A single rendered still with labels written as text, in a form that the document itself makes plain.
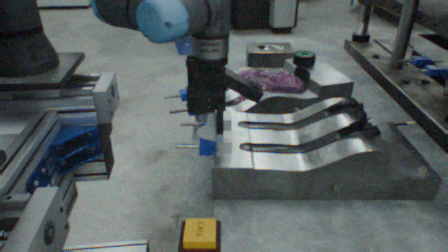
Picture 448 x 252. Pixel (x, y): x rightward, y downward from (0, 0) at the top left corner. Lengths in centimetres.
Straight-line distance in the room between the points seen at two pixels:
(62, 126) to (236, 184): 47
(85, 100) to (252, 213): 48
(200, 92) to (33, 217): 37
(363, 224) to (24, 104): 82
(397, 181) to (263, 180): 29
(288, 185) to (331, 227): 12
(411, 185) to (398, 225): 10
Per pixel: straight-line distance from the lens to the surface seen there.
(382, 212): 87
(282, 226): 77
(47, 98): 96
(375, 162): 82
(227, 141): 80
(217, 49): 70
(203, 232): 70
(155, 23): 59
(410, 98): 149
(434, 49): 155
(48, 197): 59
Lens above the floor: 134
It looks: 29 degrees down
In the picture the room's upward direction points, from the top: straight up
